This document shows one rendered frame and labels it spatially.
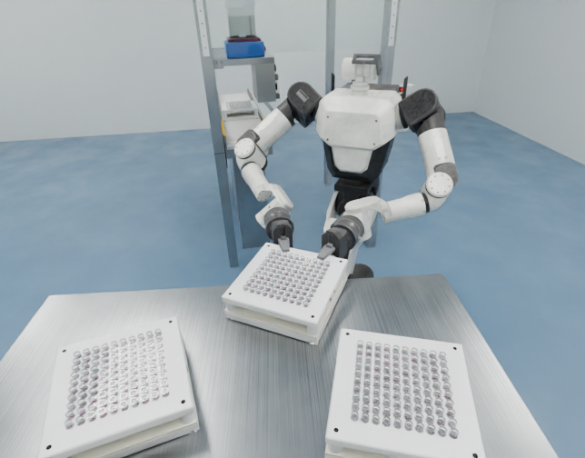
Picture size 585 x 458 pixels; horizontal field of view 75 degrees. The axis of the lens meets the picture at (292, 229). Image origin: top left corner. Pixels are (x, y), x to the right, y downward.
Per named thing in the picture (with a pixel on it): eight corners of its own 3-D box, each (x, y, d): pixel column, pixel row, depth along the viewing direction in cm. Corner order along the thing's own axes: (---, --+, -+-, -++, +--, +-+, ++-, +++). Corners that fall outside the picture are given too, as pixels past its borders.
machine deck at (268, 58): (274, 64, 204) (273, 56, 202) (202, 69, 198) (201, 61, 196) (260, 52, 256) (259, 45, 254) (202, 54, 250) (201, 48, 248)
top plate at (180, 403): (195, 413, 68) (193, 405, 67) (40, 467, 61) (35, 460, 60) (178, 321, 88) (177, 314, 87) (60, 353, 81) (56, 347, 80)
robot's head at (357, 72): (346, 84, 133) (347, 56, 129) (375, 85, 130) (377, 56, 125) (341, 87, 128) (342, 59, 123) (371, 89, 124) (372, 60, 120)
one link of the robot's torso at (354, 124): (329, 155, 168) (331, 68, 150) (409, 164, 156) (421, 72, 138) (304, 182, 145) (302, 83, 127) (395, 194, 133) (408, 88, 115)
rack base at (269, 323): (317, 345, 87) (317, 338, 86) (224, 317, 96) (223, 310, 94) (347, 279, 106) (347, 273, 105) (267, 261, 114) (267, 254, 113)
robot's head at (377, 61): (357, 69, 130) (355, 50, 124) (382, 70, 127) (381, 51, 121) (352, 83, 128) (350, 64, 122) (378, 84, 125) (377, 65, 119)
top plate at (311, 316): (317, 330, 84) (317, 323, 83) (222, 303, 93) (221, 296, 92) (348, 264, 103) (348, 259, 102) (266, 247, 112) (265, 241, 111)
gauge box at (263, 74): (276, 101, 214) (274, 63, 204) (257, 103, 212) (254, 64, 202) (271, 94, 232) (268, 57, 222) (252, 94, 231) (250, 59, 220)
